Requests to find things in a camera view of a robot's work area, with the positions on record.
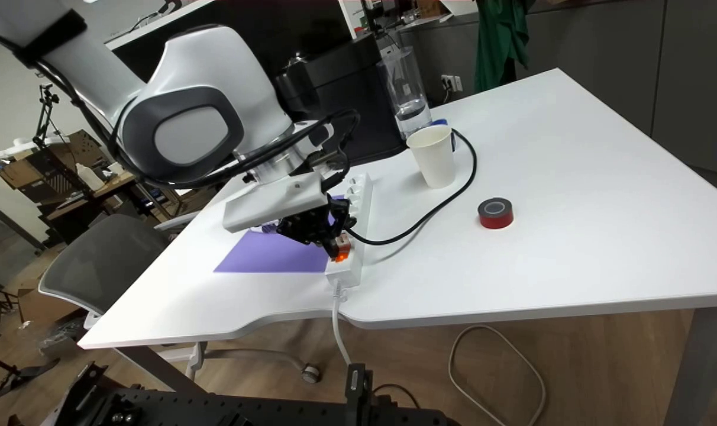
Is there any grey mesh office chair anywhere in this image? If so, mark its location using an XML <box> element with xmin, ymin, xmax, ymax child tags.
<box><xmin>35</xmin><ymin>210</ymin><xmax>324</xmax><ymax>388</ymax></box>

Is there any white wall outlet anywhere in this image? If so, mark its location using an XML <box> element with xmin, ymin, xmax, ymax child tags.
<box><xmin>437</xmin><ymin>70</ymin><xmax>464</xmax><ymax>97</ymax></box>

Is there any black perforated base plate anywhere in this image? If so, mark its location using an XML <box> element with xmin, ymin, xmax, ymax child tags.
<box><xmin>58</xmin><ymin>360</ymin><xmax>460</xmax><ymax>426</ymax></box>

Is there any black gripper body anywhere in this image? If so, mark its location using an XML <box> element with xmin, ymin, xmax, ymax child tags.
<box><xmin>275</xmin><ymin>201</ymin><xmax>339</xmax><ymax>247</ymax></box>

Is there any white power strip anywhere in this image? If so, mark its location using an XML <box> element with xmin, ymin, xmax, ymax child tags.
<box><xmin>324</xmin><ymin>170</ymin><xmax>374</xmax><ymax>289</ymax></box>

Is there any purple mat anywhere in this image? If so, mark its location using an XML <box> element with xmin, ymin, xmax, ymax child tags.
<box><xmin>213</xmin><ymin>226</ymin><xmax>333</xmax><ymax>277</ymax></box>

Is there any black plug with cable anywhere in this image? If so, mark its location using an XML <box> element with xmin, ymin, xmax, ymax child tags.
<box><xmin>348</xmin><ymin>125</ymin><xmax>481</xmax><ymax>247</ymax></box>

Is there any black coffee machine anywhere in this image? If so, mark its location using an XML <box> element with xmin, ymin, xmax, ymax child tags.
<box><xmin>273</xmin><ymin>37</ymin><xmax>408</xmax><ymax>165</ymax></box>

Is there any white power strip cord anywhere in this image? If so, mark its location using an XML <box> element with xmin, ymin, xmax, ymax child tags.
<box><xmin>329</xmin><ymin>282</ymin><xmax>358</xmax><ymax>369</ymax></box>

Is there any green cloth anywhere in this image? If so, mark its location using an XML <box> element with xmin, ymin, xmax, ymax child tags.
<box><xmin>474</xmin><ymin>0</ymin><xmax>538</xmax><ymax>94</ymax></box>

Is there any clear plastic water tank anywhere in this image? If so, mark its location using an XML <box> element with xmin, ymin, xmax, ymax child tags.
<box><xmin>374</xmin><ymin>30</ymin><xmax>434</xmax><ymax>142</ymax></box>

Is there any red tape roll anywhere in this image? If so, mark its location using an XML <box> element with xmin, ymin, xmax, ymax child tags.
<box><xmin>477</xmin><ymin>196</ymin><xmax>518</xmax><ymax>231</ymax></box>

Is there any grey floor cable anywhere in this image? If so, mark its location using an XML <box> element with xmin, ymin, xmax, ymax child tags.
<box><xmin>447</xmin><ymin>324</ymin><xmax>550</xmax><ymax>426</ymax></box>

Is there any white paper cup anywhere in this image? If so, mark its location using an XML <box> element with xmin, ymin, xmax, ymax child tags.
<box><xmin>406</xmin><ymin>125</ymin><xmax>458</xmax><ymax>192</ymax></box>

